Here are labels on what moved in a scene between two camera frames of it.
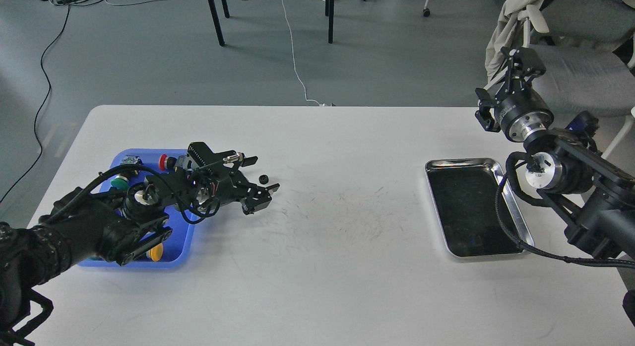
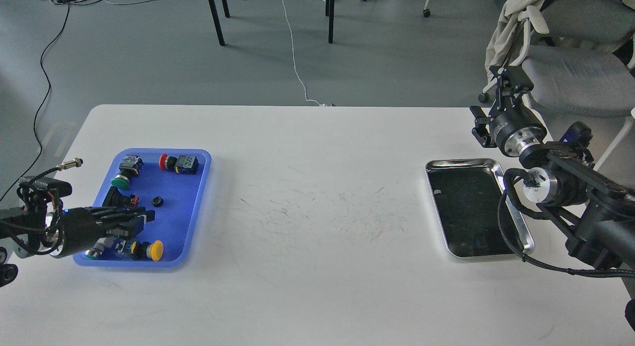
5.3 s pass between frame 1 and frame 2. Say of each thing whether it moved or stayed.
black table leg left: stayed
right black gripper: moved
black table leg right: stayed
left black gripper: moved
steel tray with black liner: stayed
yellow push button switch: stayed
